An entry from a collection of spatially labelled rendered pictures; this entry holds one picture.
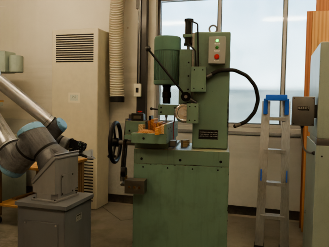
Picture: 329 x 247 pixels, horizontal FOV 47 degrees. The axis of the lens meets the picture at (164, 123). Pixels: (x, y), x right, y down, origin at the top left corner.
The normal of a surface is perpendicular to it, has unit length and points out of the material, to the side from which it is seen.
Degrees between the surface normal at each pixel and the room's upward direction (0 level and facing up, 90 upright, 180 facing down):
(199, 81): 90
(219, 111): 90
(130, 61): 90
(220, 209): 90
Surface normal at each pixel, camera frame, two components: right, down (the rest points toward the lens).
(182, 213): -0.14, 0.05
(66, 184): 0.93, 0.04
